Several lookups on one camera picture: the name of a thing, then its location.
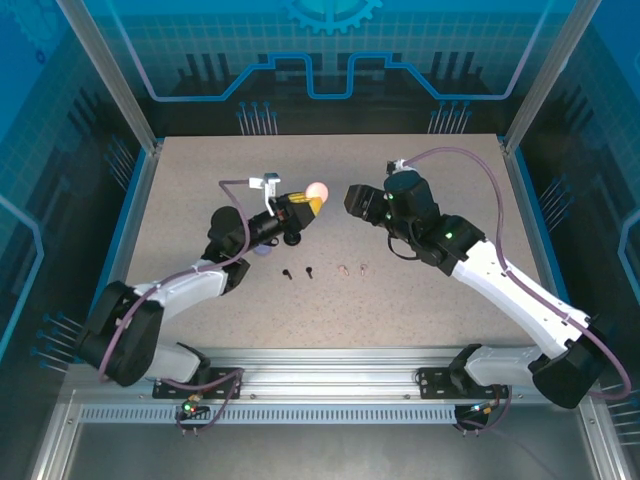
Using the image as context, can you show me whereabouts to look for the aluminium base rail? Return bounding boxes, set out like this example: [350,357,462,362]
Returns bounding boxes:
[64,345,599,407]

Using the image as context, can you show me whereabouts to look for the grey metal bottom panel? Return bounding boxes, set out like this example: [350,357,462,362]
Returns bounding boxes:
[29,389,631,480]

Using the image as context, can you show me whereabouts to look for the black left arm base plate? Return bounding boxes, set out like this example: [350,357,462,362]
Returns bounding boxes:
[152,367,245,401]

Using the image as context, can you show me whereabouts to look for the slotted grey cable duct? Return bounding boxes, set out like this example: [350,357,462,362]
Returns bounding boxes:
[79,404,459,426]

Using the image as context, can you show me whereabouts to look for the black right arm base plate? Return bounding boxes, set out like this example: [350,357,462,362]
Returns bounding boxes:
[417,367,511,401]

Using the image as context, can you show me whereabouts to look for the aluminium side rail blue trim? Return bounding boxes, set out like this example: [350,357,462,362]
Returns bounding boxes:
[79,139,166,351]
[499,139,592,364]

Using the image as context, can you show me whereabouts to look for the aluminium frame post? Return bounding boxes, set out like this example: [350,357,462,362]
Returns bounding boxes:
[55,0,165,155]
[503,0,602,155]

